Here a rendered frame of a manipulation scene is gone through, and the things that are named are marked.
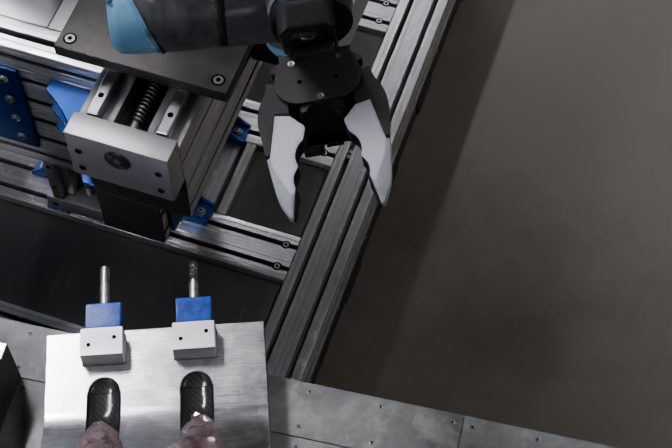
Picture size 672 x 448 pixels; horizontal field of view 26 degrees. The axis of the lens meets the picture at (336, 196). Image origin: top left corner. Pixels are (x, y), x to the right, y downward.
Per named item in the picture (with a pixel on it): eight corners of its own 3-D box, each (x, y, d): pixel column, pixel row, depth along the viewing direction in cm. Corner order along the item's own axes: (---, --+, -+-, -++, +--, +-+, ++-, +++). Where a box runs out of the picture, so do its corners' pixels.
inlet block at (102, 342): (87, 279, 181) (81, 258, 177) (128, 277, 181) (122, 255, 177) (86, 375, 174) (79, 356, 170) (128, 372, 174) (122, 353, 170)
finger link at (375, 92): (407, 139, 117) (364, 60, 121) (406, 128, 115) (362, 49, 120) (354, 162, 116) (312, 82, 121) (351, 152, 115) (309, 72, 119)
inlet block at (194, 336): (174, 274, 182) (170, 252, 177) (214, 271, 182) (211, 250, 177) (176, 369, 175) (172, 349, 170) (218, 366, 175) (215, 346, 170)
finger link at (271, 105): (309, 172, 117) (326, 83, 121) (306, 160, 115) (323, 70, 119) (252, 168, 117) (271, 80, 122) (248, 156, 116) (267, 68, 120)
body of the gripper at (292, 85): (379, 152, 124) (361, 40, 130) (367, 94, 116) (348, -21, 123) (291, 167, 124) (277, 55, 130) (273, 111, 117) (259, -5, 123)
